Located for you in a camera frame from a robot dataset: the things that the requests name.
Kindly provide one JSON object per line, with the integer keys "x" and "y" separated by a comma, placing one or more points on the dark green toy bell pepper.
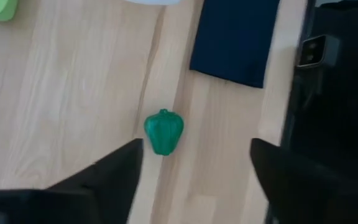
{"x": 163, "y": 132}

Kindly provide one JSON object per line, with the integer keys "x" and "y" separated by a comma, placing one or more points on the clear plastic tupperware container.
{"x": 152, "y": 1}

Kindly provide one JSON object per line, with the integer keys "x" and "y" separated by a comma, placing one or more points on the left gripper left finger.
{"x": 117, "y": 180}

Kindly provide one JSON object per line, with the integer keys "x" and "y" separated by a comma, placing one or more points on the navy blue folded cloth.
{"x": 235, "y": 40}

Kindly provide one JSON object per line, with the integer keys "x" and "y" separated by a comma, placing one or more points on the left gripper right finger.
{"x": 297, "y": 193}

